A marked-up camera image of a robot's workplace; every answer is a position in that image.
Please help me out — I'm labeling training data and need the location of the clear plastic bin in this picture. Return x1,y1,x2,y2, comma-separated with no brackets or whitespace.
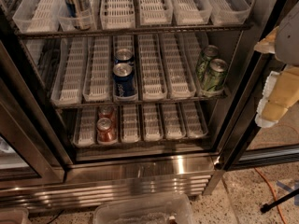
93,193,195,224

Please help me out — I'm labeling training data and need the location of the tall silver blue can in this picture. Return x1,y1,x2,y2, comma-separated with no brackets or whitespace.
64,0,93,30

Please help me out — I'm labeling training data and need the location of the clear tray holding tall can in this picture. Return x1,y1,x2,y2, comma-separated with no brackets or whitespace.
57,0,95,31

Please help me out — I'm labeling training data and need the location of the black tripod leg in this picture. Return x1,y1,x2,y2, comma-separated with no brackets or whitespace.
260,189,299,214

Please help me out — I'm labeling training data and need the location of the clear tray holding blue cans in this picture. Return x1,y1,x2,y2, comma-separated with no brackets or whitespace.
112,35,137,101

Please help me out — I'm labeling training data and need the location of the blue soda can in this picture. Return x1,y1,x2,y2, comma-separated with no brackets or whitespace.
114,49,135,66
113,63,135,97

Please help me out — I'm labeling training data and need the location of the rear red soda can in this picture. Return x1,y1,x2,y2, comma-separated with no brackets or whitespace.
98,105,116,122

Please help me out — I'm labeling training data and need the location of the clear tray holding green cans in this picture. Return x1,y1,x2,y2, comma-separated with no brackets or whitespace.
182,32,223,97

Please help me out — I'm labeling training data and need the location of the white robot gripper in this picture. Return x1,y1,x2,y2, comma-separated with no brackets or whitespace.
254,2,299,128

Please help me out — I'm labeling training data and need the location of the clear tray holding red cans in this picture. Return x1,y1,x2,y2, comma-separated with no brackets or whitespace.
96,106,118,145

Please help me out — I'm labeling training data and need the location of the wire shelf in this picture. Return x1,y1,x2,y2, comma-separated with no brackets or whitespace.
15,22,252,39
50,88,231,109

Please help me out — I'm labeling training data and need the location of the orange cable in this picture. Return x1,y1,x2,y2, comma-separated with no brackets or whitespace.
253,167,288,224

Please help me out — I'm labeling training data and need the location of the fridge glass door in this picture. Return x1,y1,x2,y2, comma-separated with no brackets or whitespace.
220,0,299,171

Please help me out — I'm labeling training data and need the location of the rear blue soda can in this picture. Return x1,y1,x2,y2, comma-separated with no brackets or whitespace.
114,49,135,66

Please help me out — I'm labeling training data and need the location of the red soda can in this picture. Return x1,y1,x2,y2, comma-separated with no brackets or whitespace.
98,105,116,122
96,118,116,143

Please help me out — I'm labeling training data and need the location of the middle wire shelf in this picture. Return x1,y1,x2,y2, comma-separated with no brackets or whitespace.
50,88,231,109

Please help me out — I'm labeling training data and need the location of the green soda can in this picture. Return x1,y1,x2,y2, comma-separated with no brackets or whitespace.
196,45,219,81
201,59,228,92

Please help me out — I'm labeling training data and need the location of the front blue soda can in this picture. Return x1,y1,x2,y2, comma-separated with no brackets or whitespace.
113,63,135,97

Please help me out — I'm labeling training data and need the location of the front red soda can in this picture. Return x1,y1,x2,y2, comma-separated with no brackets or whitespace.
96,118,116,143

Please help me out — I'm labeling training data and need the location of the small clear container corner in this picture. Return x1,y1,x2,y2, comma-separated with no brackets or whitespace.
0,208,32,224

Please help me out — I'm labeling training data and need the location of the top wire shelf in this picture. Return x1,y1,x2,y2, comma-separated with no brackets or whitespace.
15,22,252,39

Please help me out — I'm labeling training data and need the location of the stainless steel fridge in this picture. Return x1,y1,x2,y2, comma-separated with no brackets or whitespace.
0,0,299,213

